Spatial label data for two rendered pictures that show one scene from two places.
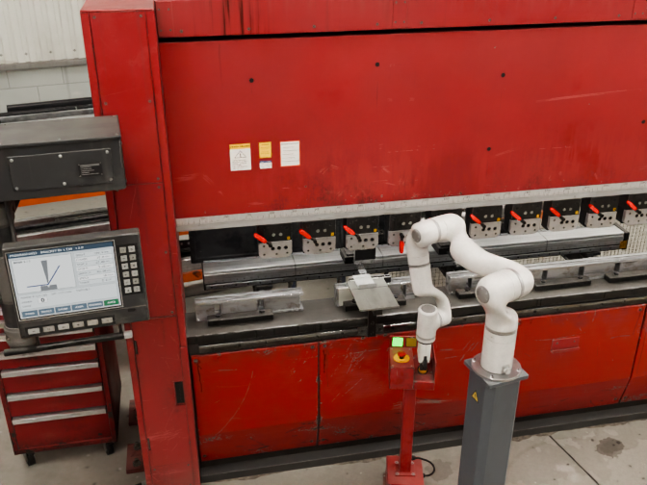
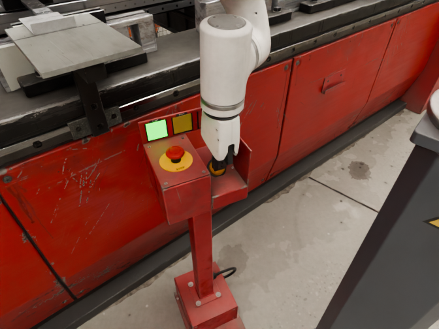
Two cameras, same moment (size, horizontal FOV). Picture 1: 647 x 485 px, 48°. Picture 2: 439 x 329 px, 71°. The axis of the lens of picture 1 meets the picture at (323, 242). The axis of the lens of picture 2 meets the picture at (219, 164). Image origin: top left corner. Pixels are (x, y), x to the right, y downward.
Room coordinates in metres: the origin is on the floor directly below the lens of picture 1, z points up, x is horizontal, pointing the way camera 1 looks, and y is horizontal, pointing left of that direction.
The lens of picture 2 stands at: (2.23, -0.20, 1.22)
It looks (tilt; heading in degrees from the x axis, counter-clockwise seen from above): 42 degrees down; 333
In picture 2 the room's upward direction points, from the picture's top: straight up
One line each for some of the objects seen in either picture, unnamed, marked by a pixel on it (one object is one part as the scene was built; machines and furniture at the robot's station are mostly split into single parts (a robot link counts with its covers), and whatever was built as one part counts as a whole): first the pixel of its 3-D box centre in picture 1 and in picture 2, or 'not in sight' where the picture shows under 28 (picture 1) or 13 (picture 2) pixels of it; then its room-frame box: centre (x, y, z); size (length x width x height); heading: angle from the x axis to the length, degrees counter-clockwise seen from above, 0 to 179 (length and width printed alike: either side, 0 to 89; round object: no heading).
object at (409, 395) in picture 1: (407, 425); (201, 249); (2.73, -0.40, 0.39); 0.05 x 0.05 x 0.54; 87
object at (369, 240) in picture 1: (360, 229); not in sight; (3.06, -0.17, 1.26); 0.15 x 0.09 x 0.17; 102
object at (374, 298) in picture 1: (372, 293); (70, 40); (2.92, -0.22, 1.00); 0.26 x 0.18 x 0.01; 12
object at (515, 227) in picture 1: (522, 215); not in sight; (3.22, -0.95, 1.26); 0.15 x 0.09 x 0.17; 102
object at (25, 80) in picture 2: (375, 303); (87, 68); (3.02, -0.24, 0.89); 0.30 x 0.05 x 0.03; 102
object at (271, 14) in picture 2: (485, 291); (255, 21); (3.13, -0.80, 0.89); 0.30 x 0.05 x 0.03; 102
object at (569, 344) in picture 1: (565, 344); (334, 81); (3.11, -1.23, 0.59); 0.15 x 0.02 x 0.07; 102
